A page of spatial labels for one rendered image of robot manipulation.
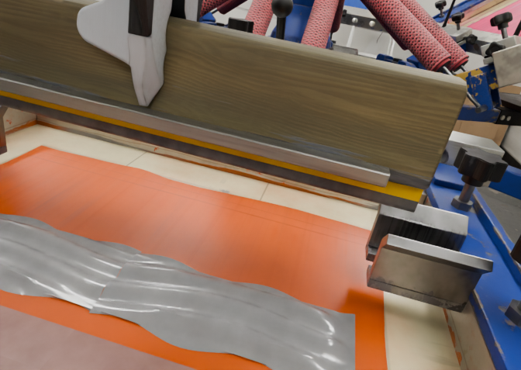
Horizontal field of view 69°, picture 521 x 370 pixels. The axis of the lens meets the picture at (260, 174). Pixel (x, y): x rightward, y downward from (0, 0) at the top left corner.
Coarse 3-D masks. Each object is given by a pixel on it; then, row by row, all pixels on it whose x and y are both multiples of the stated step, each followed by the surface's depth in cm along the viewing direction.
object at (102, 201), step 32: (32, 160) 43; (64, 160) 44; (96, 160) 45; (0, 192) 36; (32, 192) 37; (64, 192) 38; (96, 192) 39; (128, 192) 40; (160, 192) 41; (192, 192) 42; (64, 224) 34; (96, 224) 34; (128, 224) 35; (160, 224) 36; (0, 320) 24; (32, 320) 24; (64, 320) 25; (0, 352) 22; (32, 352) 22
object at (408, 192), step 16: (16, 96) 32; (80, 112) 31; (144, 128) 31; (208, 144) 30; (256, 160) 30; (272, 160) 29; (320, 176) 29; (336, 176) 29; (384, 192) 28; (400, 192) 28; (416, 192) 28
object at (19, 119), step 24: (24, 120) 50; (48, 120) 51; (120, 144) 50; (144, 144) 49; (216, 168) 48; (240, 168) 48; (312, 192) 47; (336, 192) 46; (456, 312) 29; (456, 336) 28; (480, 336) 25; (480, 360) 24
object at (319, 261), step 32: (192, 224) 37; (224, 224) 38; (256, 224) 39; (288, 224) 40; (320, 224) 41; (192, 256) 33; (224, 256) 33; (256, 256) 34; (288, 256) 35; (320, 256) 36; (352, 256) 37; (288, 288) 31; (320, 288) 32; (352, 288) 32; (96, 320) 25; (128, 320) 26; (384, 320) 30; (64, 352) 23; (96, 352) 23; (128, 352) 24; (160, 352) 24; (192, 352) 24; (384, 352) 27
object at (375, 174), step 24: (0, 72) 30; (48, 96) 29; (72, 96) 28; (96, 96) 29; (120, 120) 28; (144, 120) 28; (168, 120) 27; (192, 120) 28; (216, 144) 27; (240, 144) 27; (264, 144) 26; (288, 144) 27; (312, 168) 26; (336, 168) 26; (360, 168) 26; (384, 168) 26
